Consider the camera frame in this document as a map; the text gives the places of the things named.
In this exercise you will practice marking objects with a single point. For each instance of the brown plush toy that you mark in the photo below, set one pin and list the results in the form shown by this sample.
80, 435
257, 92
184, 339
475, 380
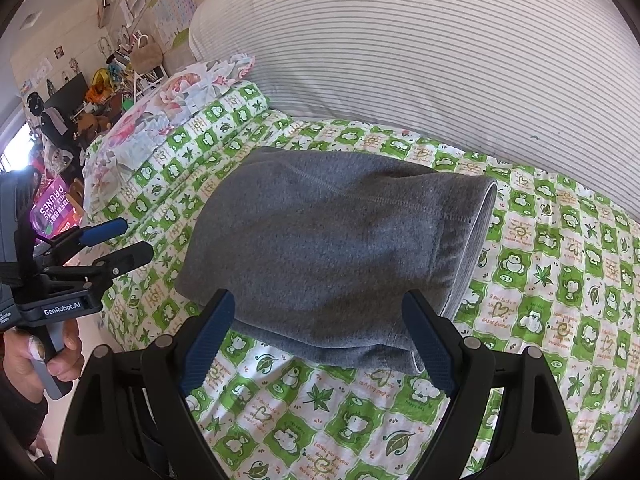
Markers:
92, 125

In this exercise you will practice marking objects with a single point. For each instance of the orange toy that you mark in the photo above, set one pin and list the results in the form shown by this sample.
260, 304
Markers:
100, 89

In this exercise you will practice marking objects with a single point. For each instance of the white striped duvet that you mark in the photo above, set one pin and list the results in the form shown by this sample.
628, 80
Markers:
425, 45

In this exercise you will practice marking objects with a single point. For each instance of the woven handbag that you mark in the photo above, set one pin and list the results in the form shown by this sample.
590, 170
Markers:
147, 55

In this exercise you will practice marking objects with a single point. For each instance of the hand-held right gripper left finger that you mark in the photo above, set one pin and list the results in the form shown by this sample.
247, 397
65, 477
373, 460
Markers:
210, 340

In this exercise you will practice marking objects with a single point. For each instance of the person's left forearm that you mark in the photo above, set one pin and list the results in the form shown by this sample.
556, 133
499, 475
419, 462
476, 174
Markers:
20, 420

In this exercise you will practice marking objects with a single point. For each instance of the wall chart poster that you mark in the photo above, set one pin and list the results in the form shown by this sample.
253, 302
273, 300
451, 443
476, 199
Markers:
175, 10

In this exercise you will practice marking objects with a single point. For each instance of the floral quilt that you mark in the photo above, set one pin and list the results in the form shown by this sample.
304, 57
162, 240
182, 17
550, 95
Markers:
150, 120

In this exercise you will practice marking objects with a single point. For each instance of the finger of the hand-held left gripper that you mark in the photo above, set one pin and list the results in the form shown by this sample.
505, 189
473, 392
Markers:
102, 231
130, 255

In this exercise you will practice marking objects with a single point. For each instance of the purple printed bag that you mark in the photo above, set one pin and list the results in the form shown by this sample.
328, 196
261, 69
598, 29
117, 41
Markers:
52, 205

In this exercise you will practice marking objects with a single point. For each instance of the green patterned bedsheet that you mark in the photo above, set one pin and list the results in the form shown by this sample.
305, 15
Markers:
550, 310

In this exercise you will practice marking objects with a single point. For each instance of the black monitor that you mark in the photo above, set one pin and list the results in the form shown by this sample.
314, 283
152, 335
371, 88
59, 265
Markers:
67, 90

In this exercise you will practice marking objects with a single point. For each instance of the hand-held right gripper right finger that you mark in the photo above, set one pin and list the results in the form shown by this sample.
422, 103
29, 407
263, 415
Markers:
430, 345

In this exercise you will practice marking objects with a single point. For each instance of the grey pants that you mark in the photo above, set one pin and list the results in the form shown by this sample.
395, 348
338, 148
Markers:
325, 240

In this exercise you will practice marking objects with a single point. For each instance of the black office chair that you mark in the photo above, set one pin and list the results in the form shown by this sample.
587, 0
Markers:
52, 122

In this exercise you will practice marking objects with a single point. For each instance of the person's left hand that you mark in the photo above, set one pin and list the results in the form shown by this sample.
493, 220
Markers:
17, 355

